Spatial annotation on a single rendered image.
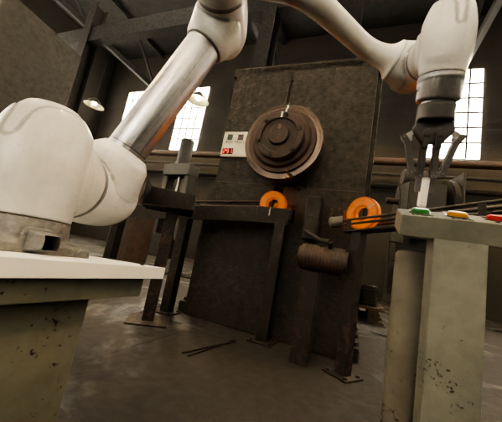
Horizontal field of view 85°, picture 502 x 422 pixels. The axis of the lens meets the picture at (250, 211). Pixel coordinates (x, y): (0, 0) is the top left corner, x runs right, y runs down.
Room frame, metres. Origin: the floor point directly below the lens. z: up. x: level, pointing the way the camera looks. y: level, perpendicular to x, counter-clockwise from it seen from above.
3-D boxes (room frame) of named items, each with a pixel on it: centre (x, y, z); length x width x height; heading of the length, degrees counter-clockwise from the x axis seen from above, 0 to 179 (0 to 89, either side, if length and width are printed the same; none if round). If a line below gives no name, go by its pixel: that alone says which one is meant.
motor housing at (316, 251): (1.31, -0.38, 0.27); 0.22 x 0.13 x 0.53; 68
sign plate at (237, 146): (1.78, 0.15, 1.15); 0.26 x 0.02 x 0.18; 68
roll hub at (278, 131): (1.46, -0.08, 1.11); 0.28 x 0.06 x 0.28; 68
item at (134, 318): (1.51, 0.45, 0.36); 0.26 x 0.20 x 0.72; 103
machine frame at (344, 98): (1.95, -0.28, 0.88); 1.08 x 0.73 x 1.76; 68
